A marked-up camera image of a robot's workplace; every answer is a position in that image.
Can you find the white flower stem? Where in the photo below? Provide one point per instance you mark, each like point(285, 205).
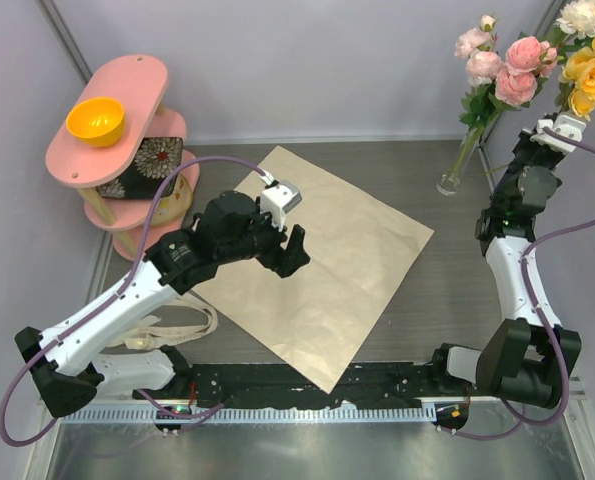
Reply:
point(574, 27)

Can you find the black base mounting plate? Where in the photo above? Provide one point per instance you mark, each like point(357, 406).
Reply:
point(375, 385)

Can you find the pink wooden tiered shelf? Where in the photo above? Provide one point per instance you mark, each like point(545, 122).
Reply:
point(139, 82)

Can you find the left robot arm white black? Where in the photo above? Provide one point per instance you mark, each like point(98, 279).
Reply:
point(68, 365)

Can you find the yellow flower stem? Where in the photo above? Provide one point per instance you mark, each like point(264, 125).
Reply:
point(576, 80)

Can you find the orange wrapping paper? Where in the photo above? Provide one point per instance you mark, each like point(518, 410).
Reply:
point(360, 248)

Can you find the pink flower stem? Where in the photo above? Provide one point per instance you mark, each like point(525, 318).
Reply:
point(477, 47)
point(527, 64)

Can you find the white slotted cable duct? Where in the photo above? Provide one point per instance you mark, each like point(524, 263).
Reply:
point(346, 413)

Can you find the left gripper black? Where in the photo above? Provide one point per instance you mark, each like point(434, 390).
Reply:
point(283, 261)

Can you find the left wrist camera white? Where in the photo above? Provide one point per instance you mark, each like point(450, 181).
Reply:
point(278, 200)

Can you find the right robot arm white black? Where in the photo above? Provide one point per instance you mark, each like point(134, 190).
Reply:
point(530, 356)

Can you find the yellow plastic bowl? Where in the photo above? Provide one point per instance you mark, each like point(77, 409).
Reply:
point(98, 122)

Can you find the cream printed ribbon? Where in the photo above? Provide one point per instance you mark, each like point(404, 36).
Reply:
point(147, 335)

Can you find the aluminium frame rail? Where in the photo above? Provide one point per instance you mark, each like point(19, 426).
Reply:
point(577, 390)

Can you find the black floral square plate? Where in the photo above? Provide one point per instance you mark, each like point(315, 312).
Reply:
point(155, 159)

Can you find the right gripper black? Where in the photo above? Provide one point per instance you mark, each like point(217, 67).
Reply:
point(525, 141)

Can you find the clear glass vase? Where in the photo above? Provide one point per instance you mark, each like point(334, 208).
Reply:
point(451, 180)

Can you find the round cream patterned plate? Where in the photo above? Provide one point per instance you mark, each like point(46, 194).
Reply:
point(174, 205)

